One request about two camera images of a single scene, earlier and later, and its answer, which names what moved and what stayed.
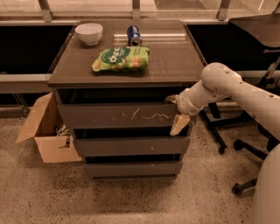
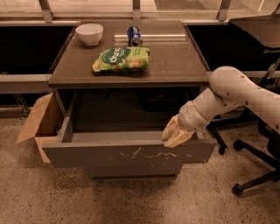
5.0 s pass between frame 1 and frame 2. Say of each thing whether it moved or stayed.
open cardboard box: stayed
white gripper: moved
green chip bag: stayed
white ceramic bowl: stayed
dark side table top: stayed
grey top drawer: moved
